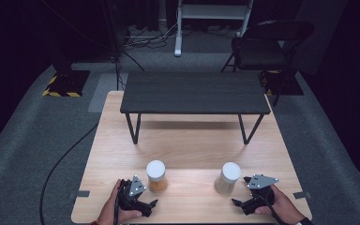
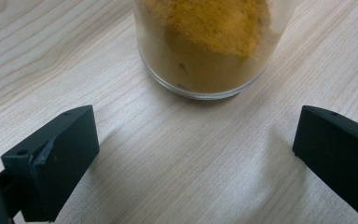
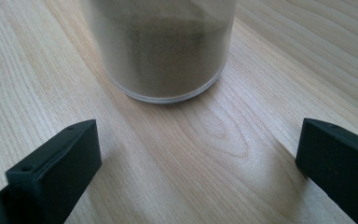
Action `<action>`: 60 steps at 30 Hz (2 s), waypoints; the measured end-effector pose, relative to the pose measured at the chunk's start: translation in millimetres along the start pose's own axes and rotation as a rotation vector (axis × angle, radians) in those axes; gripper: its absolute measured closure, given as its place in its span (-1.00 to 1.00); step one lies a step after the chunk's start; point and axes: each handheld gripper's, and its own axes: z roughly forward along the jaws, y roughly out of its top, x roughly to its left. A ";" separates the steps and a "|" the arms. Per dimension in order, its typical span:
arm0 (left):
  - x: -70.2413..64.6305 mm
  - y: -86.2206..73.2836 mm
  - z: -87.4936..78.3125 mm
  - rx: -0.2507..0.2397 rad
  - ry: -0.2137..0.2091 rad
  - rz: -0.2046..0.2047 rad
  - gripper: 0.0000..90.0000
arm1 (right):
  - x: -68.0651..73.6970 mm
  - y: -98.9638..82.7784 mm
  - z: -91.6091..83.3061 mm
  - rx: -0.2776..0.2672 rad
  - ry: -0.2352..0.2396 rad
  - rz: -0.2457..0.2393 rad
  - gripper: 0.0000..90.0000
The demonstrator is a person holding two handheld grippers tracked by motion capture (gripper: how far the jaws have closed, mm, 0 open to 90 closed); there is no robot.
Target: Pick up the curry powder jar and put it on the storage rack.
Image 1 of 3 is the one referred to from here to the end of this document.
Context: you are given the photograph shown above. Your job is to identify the grey tape strip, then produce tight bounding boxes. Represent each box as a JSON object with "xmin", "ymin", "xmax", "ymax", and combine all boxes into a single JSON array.
[
  {"xmin": 292, "ymin": 190, "xmax": 312, "ymax": 201},
  {"xmin": 69, "ymin": 189, "xmax": 91, "ymax": 200}
]

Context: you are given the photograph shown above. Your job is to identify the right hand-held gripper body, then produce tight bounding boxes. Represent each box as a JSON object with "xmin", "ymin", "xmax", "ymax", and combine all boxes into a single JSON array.
[{"xmin": 242, "ymin": 173, "xmax": 279, "ymax": 216}]

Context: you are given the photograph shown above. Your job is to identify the beige powder jar white lid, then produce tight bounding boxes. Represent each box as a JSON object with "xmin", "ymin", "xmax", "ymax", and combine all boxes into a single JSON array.
[{"xmin": 214, "ymin": 161, "xmax": 242, "ymax": 195}]

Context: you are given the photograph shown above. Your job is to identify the person's right hand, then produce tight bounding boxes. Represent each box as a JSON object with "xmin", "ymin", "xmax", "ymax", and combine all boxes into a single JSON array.
[{"xmin": 255, "ymin": 185, "xmax": 306, "ymax": 224}]

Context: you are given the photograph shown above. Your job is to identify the long black floor cable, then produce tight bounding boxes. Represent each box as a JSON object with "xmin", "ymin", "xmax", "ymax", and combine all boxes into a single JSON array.
[{"xmin": 38, "ymin": 123, "xmax": 99, "ymax": 225}]

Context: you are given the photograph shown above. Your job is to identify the black yellow striped stand base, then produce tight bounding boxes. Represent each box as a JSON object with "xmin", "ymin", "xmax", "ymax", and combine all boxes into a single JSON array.
[{"xmin": 42, "ymin": 69, "xmax": 91, "ymax": 98}]

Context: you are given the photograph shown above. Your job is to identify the dark wooden shelf metal legs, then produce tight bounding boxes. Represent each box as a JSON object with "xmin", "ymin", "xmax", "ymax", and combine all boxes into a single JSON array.
[{"xmin": 119, "ymin": 71, "xmax": 272, "ymax": 145}]

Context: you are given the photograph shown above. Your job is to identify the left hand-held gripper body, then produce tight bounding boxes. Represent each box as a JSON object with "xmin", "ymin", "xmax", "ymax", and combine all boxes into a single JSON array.
[{"xmin": 117, "ymin": 174, "xmax": 150, "ymax": 211}]

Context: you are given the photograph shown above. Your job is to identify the black equipment stand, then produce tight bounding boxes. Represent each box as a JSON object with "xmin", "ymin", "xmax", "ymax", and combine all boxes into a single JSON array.
[{"xmin": 101, "ymin": 0, "xmax": 129, "ymax": 59}]

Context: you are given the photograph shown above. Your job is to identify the white desk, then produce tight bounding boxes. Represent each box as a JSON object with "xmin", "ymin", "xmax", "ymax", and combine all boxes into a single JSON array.
[{"xmin": 173, "ymin": 0, "xmax": 255, "ymax": 58}]

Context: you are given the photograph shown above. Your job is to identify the orange powder jar white lid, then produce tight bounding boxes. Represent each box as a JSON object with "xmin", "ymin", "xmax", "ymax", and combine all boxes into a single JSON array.
[{"xmin": 145, "ymin": 159, "xmax": 169, "ymax": 193}]

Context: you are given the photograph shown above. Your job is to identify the bundle of floor cables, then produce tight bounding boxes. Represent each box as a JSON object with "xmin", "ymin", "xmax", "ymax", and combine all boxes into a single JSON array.
[{"xmin": 124, "ymin": 22, "xmax": 182, "ymax": 50}]

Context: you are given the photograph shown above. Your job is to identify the thin black stand cable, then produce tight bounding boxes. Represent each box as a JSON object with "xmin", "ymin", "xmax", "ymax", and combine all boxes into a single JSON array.
[{"xmin": 114, "ymin": 51, "xmax": 145, "ymax": 92}]

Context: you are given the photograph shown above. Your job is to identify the right hand-held gripper cable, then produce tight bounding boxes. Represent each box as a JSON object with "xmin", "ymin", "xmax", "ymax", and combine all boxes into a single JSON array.
[{"xmin": 261, "ymin": 193, "xmax": 288, "ymax": 225}]

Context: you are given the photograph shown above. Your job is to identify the black chair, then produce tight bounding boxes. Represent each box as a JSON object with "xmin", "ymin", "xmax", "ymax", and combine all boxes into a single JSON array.
[{"xmin": 220, "ymin": 19, "xmax": 315, "ymax": 107}]

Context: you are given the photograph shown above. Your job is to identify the person's left hand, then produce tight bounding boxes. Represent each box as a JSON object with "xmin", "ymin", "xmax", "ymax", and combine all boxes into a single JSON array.
[{"xmin": 97, "ymin": 179, "xmax": 143, "ymax": 225}]

